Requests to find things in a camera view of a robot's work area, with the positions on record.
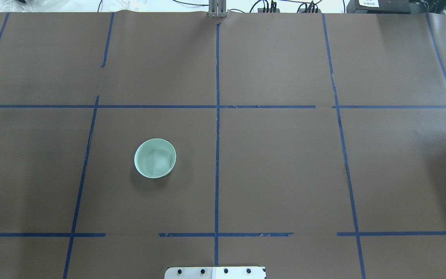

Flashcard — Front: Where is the black computer box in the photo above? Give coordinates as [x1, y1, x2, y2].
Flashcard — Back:
[346, 0, 411, 14]

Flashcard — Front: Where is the mint green bowl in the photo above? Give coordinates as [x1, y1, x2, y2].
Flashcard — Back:
[134, 138, 177, 179]

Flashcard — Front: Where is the black power strip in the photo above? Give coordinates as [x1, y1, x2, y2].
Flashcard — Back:
[251, 0, 323, 14]

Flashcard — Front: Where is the aluminium frame post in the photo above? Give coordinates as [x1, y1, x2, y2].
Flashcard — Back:
[208, 0, 228, 18]

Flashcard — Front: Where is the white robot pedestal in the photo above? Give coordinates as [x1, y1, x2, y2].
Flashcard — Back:
[164, 266, 267, 279]

